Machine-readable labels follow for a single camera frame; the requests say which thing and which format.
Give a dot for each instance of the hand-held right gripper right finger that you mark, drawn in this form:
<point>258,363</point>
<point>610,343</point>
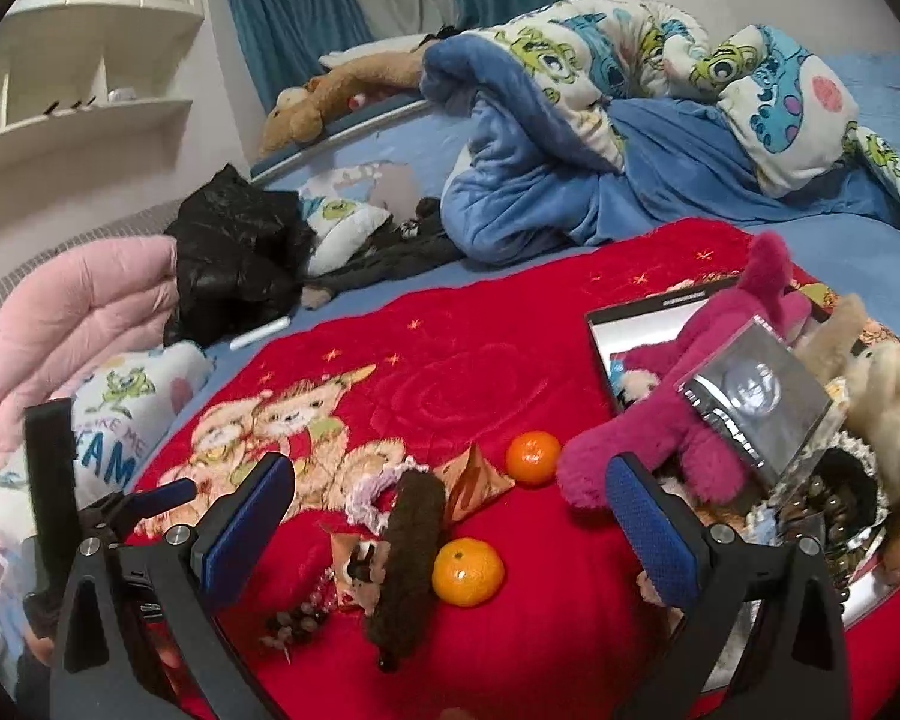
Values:
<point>649,532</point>

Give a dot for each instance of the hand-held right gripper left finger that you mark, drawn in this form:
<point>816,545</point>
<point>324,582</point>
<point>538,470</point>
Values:
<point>249,532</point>

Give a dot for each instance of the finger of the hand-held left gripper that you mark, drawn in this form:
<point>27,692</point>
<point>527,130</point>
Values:
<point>161,497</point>

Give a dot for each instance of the triangular brown snack packet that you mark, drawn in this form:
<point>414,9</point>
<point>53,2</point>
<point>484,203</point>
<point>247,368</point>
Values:
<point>474,484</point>

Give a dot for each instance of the black storage box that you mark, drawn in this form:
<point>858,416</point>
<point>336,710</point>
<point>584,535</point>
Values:
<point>645,331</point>

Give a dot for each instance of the white cartoon printed cloth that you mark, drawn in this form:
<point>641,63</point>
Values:
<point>135,405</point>

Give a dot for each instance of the pink lace scrunchie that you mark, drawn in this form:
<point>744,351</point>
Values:
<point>366,496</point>

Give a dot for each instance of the magenta plush bear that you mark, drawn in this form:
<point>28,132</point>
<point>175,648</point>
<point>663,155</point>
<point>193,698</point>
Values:
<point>645,397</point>

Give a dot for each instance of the tangerine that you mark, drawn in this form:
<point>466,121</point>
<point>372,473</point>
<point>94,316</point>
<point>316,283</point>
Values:
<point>467,571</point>
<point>532,457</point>

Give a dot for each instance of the pink quilted comforter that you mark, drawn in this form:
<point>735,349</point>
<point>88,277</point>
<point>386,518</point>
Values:
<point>67,315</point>

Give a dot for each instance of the brown fuzzy hair clip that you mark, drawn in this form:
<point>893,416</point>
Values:
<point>409,555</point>

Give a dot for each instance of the silver foil packet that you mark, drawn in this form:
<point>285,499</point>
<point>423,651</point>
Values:
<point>757,390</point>

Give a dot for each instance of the white pen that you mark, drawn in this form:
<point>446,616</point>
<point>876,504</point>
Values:
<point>259,334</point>

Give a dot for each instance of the red bear printed blanket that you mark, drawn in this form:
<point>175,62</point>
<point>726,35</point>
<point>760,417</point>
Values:
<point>495,360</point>

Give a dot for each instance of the grey woven bed edge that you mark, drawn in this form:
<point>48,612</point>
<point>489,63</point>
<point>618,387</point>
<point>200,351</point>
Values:
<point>82,236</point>

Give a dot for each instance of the black puffer jacket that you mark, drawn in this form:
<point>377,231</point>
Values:
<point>232,247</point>

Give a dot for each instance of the tan plush toy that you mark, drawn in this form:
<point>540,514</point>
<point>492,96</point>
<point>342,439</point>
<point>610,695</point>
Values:
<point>836,334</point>

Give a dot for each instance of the cream plush toy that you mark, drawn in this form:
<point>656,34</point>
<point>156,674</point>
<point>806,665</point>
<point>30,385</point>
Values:
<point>889,397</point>

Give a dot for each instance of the dark garment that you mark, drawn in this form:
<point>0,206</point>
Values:
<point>405,249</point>

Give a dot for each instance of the cartoon printed pillow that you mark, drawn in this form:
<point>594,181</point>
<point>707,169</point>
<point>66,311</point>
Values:
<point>337,217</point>

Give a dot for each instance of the small white jar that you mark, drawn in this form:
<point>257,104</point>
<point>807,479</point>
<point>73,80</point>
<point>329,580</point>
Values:
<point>122,94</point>

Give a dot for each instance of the blue cartoon printed quilt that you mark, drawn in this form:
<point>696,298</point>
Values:
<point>540,165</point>

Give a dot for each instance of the brown teddy bear plush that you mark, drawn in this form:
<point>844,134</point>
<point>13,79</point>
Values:
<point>300,114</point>

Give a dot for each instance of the white pillow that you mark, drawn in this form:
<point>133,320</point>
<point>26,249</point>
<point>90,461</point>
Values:
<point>367,52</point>

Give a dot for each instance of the blue curtain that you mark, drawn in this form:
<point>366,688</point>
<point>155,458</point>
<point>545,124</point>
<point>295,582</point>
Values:
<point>292,7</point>

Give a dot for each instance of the white wall shelf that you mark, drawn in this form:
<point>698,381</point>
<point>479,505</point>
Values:
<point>82,75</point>

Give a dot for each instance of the silver curved bed rail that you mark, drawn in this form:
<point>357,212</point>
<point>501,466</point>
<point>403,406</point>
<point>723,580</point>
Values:
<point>330,139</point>

